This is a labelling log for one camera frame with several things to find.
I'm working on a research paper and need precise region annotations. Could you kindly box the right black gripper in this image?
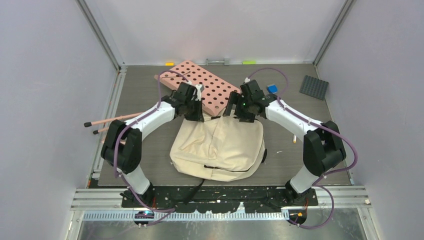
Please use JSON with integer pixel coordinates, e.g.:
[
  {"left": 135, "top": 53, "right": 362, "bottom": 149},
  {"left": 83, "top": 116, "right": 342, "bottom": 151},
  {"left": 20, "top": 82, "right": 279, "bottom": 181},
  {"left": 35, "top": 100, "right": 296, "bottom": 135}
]
[{"left": 223, "top": 91, "right": 256, "bottom": 124}]

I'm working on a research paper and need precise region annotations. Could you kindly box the cream canvas backpack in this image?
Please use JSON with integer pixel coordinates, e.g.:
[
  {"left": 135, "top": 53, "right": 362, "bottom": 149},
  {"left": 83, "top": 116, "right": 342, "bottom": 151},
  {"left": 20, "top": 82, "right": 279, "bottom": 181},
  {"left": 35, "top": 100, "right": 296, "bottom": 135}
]
[{"left": 169, "top": 116, "right": 267, "bottom": 182}]

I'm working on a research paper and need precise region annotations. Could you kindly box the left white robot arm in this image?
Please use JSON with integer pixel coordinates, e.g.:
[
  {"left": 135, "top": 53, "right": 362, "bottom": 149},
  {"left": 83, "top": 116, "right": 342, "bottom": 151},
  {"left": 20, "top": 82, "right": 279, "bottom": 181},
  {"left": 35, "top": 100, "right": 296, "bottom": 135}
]
[{"left": 100, "top": 82, "right": 204, "bottom": 207}]

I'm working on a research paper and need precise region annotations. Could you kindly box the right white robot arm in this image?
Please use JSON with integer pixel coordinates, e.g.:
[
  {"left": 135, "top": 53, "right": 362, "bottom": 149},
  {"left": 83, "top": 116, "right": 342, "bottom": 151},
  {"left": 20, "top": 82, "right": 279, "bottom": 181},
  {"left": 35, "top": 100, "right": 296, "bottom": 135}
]
[{"left": 224, "top": 80, "right": 347, "bottom": 205}]

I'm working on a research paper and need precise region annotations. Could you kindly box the pink music stand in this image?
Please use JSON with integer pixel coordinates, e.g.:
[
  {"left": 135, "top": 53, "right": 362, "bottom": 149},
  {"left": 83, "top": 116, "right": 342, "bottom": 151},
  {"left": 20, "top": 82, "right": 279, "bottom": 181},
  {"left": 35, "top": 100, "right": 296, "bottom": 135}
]
[{"left": 160, "top": 60, "right": 240, "bottom": 117}]

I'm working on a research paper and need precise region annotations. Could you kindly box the green tape piece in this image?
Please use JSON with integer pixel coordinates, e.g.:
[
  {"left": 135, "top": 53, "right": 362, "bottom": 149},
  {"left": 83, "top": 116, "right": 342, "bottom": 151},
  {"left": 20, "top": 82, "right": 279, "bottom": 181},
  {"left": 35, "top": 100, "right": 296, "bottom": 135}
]
[{"left": 241, "top": 60, "right": 257, "bottom": 65}]

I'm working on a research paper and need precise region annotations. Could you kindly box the blue eraser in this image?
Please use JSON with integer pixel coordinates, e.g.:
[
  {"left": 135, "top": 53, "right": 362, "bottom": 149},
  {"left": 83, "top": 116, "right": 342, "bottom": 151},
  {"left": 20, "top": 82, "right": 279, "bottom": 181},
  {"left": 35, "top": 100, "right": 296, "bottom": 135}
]
[{"left": 266, "top": 84, "right": 278, "bottom": 94}]

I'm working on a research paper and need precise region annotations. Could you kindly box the dark grey studded plate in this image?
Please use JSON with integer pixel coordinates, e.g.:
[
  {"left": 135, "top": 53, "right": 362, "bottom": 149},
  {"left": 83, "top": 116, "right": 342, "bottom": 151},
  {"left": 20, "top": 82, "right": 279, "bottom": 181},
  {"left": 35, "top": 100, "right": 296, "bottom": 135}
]
[{"left": 299, "top": 75, "right": 329, "bottom": 101}]

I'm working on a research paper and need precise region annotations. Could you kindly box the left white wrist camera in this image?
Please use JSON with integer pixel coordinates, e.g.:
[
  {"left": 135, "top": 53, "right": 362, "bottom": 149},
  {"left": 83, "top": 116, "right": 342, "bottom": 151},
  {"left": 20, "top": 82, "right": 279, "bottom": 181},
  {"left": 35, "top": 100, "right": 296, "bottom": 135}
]
[{"left": 194, "top": 84, "right": 204, "bottom": 101}]

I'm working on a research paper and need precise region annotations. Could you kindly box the metal wall bracket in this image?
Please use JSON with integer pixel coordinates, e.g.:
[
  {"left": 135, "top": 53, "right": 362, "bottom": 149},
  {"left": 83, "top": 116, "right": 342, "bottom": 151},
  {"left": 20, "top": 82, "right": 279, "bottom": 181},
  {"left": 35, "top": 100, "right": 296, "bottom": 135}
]
[{"left": 205, "top": 58, "right": 230, "bottom": 66}]

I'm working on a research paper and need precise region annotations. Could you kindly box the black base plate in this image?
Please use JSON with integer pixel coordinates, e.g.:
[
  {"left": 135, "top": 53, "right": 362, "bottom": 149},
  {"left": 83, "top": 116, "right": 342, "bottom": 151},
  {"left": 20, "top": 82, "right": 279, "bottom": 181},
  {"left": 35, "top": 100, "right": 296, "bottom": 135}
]
[{"left": 142, "top": 185, "right": 318, "bottom": 214}]

